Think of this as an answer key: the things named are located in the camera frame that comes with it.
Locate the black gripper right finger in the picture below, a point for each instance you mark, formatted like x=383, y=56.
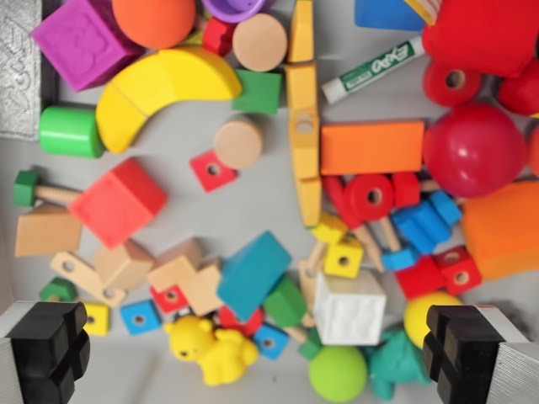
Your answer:
x=467, y=349

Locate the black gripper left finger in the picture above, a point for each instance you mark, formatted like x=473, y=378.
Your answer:
x=42, y=345

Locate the yellow white striped object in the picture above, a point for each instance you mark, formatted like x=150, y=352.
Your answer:
x=427, y=8

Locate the green hex nut on dowel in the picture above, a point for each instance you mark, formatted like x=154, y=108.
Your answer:
x=57, y=290

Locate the yellow ball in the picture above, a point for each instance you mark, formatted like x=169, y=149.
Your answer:
x=421, y=313

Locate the yellow square nut with hole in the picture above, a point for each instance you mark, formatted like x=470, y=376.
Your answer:
x=99, y=322
x=343, y=261

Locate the teal rubber animal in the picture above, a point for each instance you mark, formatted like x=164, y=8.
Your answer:
x=396, y=366

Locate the red square nut with hole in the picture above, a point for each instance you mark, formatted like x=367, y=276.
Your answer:
x=166, y=301
x=212, y=172
x=459, y=273

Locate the blue square nut with hole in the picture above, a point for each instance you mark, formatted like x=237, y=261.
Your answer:
x=269, y=343
x=141, y=318

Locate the natural wooden block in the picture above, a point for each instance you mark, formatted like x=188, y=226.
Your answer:
x=204, y=290
x=46, y=233
x=126, y=265
x=172, y=269

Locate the blue bolt with wooden shaft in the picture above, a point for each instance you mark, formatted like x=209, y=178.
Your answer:
x=400, y=258

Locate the large orange block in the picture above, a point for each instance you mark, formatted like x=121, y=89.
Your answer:
x=505, y=231

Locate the white embossed cube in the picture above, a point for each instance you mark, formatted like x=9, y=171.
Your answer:
x=349, y=309

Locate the chunky blue wooden bolt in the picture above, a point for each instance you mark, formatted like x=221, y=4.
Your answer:
x=421, y=225

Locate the green foam ball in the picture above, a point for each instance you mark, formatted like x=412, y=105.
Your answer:
x=337, y=376

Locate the natural wooden dowel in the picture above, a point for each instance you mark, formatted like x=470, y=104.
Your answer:
x=370, y=248

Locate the red embossed cube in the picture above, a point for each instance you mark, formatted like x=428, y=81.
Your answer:
x=113, y=206

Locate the small green wooden nut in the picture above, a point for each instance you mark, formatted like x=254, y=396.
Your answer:
x=311, y=347

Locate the green bolt with threaded shaft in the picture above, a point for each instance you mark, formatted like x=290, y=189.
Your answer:
x=25, y=187

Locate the yellow rubber bear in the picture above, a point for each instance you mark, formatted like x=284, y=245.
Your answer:
x=210, y=349

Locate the red wooden bolt head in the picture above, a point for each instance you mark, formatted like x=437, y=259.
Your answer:
x=406, y=189

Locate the yellow wooden bolt head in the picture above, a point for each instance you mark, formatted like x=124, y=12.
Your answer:
x=328, y=229

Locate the green wooden block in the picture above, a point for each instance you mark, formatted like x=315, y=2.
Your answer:
x=286, y=303

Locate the small red wooden wheel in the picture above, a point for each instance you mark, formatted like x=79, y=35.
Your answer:
x=362, y=189

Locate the red flat wooden piece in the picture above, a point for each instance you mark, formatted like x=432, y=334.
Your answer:
x=236, y=324

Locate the red wooden disc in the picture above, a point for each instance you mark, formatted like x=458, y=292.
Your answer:
x=337, y=202

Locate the glossy red ball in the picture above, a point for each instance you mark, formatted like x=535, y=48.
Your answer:
x=473, y=151

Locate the orange rounded toy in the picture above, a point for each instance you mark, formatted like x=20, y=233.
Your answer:
x=535, y=151

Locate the green wooden cylinder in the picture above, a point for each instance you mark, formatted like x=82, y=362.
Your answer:
x=69, y=132

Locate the teal wooden block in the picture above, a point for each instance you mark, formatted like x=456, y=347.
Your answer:
x=252, y=273

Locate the orange rectangular wooden block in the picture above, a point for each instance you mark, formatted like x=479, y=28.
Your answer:
x=370, y=147

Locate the large red wooden wheel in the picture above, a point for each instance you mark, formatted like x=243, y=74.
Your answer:
x=438, y=90

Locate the red rounded wooden piece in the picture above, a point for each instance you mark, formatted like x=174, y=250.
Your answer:
x=520, y=92

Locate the silver embossed rectangular block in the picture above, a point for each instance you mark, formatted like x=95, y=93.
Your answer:
x=19, y=71

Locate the natural wooden cylinder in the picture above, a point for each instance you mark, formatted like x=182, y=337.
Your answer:
x=260, y=42
x=238, y=143

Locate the yellow wooden sliced banana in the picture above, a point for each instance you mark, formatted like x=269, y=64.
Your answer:
x=168, y=84

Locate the green Expo marker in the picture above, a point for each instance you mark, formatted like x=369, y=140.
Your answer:
x=370, y=69

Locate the mustard yellow segmented wooden toy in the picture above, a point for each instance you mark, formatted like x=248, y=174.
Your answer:
x=304, y=97

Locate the purple embossed cube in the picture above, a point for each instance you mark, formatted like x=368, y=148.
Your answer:
x=84, y=42

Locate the large red block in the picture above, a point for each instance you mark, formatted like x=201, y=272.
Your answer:
x=480, y=33

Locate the green wooden cube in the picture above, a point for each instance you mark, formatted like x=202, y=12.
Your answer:
x=257, y=92

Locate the orange foam ball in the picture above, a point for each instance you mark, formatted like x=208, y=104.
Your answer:
x=153, y=21

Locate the blue wooden block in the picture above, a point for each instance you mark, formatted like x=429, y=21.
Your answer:
x=387, y=14

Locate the red notched wooden block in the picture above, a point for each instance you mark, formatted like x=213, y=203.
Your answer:
x=217, y=37

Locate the purple plastic cup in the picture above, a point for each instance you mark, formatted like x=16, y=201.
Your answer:
x=236, y=8

